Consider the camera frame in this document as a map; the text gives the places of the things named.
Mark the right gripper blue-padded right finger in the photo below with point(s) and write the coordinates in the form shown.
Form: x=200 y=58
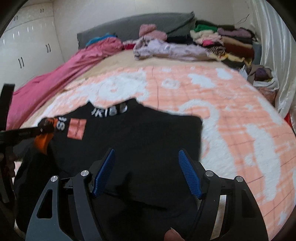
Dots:
x=225 y=204

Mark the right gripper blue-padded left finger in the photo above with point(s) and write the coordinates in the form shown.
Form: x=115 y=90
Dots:
x=86 y=185

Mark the black printed t-shirt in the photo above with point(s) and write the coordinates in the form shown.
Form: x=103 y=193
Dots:
x=146 y=193

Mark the bag of clothes by bed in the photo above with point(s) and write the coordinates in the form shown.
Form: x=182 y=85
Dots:
x=263 y=79

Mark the stack of folded clothes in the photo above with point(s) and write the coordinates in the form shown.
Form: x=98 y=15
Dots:
x=226 y=43

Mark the pink fuzzy folded clothes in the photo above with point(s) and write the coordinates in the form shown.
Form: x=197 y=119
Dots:
x=150 y=30

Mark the right hand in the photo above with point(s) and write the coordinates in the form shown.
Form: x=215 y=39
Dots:
x=172 y=235

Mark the magenta pink bedsheet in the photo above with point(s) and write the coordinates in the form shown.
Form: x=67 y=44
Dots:
x=34 y=94

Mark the pink white fleece blanket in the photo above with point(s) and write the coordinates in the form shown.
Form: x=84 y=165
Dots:
x=242 y=133

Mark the beige bed sheet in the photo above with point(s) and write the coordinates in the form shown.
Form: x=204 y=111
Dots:
x=125 y=59

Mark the blue cloth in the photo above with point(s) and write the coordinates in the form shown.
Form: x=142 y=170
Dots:
x=97 y=39

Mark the red cloth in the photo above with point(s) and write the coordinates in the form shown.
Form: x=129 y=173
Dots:
x=128 y=45

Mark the lilac crumpled garment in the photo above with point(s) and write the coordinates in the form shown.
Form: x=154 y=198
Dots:
x=147 y=48

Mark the white satin curtain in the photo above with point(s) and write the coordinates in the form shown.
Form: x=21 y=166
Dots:
x=278 y=52

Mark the grey quilted headboard cover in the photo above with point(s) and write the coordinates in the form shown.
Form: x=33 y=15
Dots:
x=173 y=24

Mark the white wardrobe with black handles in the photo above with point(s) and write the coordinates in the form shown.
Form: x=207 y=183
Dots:
x=29 y=44

